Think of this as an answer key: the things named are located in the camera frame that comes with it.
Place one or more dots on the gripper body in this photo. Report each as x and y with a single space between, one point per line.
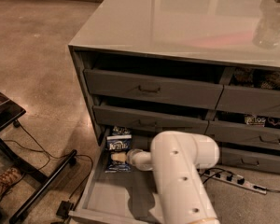
134 157

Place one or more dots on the blue kettle chip bag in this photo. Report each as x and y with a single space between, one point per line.
120 143

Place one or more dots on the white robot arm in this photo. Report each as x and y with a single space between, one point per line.
174 159

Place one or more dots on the open bottom left drawer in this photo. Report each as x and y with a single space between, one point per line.
122 197

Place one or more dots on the grey middle left drawer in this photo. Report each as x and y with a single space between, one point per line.
146 120

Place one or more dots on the grey drawer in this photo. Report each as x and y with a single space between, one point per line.
146 120
254 101
246 135
171 91
250 160

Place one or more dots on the grey top left drawer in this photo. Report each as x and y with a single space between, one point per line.
171 91

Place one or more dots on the grey bottom right drawer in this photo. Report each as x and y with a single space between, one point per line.
250 160

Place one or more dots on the grey drawer cabinet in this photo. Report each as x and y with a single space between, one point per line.
224 42

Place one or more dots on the snack bags in middle drawer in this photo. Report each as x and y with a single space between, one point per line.
262 121

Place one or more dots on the grey middle right drawer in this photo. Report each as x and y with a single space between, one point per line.
246 135

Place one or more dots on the grey top right drawer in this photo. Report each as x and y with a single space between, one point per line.
254 101

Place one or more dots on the black power adapter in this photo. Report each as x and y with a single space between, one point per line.
64 208

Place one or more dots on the white power strip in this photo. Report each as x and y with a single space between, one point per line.
231 178

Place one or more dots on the brown shoe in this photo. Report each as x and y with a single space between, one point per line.
9 178

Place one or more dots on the black cart stand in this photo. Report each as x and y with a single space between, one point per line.
9 114

